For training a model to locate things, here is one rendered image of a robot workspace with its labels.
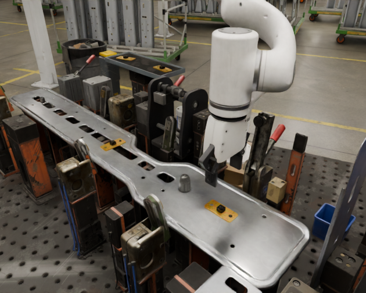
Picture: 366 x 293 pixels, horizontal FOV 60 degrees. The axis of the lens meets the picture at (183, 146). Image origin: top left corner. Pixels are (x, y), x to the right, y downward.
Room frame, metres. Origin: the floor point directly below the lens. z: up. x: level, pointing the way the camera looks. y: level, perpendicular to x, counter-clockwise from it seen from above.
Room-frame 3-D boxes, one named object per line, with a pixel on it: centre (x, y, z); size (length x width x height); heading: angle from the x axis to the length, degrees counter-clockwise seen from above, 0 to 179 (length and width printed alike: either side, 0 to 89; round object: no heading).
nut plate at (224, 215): (0.59, -0.10, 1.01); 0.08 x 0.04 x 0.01; 46
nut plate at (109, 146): (0.92, 0.24, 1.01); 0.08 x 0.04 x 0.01; 135
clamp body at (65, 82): (1.45, 0.54, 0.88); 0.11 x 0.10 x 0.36; 136
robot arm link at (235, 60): (0.59, -0.10, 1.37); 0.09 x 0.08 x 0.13; 77
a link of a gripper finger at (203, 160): (0.56, -0.06, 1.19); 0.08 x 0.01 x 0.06; 136
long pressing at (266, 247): (0.93, 0.26, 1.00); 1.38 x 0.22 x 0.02; 46
